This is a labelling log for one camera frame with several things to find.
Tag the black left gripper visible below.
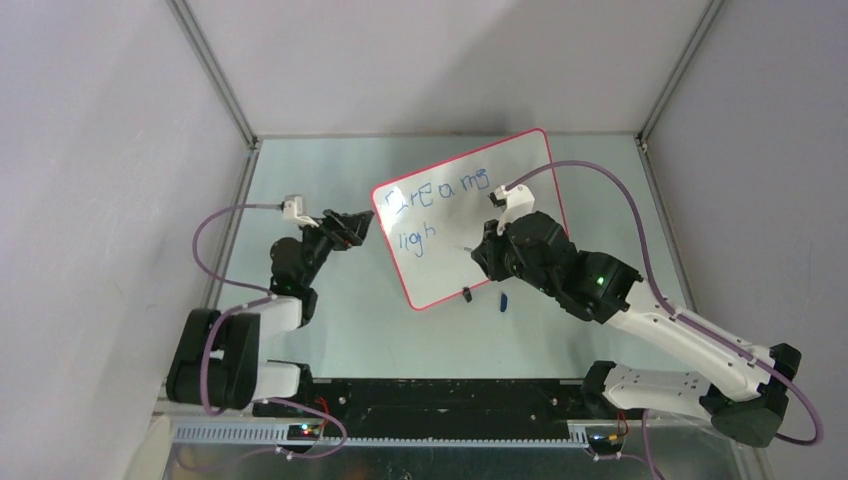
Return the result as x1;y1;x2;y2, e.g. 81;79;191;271
293;209;372;287

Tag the pink-framed whiteboard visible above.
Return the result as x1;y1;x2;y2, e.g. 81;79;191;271
371;128;553;311

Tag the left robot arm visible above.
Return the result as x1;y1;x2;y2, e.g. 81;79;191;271
165;210;374;417

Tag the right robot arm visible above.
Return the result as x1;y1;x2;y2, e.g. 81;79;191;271
470;212;801;448

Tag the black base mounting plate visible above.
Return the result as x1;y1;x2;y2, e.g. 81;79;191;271
254;377;637;440

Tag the right controller board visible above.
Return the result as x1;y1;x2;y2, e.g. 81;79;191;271
586;434;628;461

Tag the controller board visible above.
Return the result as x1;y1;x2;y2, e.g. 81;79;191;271
586;434;628;461
286;424;323;442

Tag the left controller board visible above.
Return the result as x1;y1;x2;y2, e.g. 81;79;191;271
286;424;323;442

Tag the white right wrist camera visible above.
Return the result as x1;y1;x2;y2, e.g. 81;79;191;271
489;184;535;236

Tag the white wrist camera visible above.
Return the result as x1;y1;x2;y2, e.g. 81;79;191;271
489;184;535;236
281;194;319;228

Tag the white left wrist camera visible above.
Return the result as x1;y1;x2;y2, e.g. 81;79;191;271
281;194;319;228

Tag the aluminium frame rail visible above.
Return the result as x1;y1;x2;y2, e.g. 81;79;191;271
152;377;753;458

